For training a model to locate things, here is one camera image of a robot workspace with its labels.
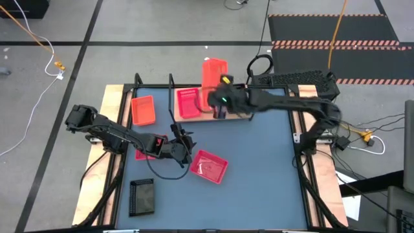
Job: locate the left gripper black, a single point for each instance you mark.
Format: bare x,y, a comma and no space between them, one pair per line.
178,151

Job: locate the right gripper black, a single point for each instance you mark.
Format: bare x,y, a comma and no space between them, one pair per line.
231,98

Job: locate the red plastic basket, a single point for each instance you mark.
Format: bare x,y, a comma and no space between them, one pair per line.
209,167
141,156
189,103

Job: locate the black plastic basket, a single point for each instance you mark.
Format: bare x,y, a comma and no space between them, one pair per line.
141,197

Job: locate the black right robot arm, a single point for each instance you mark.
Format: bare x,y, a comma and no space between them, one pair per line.
291,102

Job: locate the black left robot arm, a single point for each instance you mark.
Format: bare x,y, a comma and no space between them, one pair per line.
113,132

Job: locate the blue-grey table mat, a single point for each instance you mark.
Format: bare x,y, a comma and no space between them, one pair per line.
252,181

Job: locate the black perforated computer case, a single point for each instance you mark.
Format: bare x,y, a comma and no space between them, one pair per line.
300,77

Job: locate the silver mounting plate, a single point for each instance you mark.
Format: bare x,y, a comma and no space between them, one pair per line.
297,138

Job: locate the black hazard-striped floor mat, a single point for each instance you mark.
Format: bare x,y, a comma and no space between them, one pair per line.
333,28
339,63

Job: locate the black power adapter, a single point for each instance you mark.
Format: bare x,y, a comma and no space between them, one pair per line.
342,142

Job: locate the yellow power plug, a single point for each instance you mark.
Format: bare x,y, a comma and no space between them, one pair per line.
366,134

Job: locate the white paper sheet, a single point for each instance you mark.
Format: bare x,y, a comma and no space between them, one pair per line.
351,204

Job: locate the black beam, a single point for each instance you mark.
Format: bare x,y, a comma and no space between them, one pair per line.
368,184

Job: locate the grey monitor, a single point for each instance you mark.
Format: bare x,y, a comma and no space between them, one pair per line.
409,145

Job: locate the black box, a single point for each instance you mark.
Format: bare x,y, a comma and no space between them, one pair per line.
24,8

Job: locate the black keyboard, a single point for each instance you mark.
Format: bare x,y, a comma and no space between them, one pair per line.
406,221

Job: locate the wooden shelf with black frame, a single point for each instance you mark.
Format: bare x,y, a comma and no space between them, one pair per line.
241,116

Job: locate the black aluminium table frame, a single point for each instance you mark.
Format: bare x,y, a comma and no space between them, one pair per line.
152,86

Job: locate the silver metal bracket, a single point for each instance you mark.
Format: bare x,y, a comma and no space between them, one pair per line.
121,231
293,231

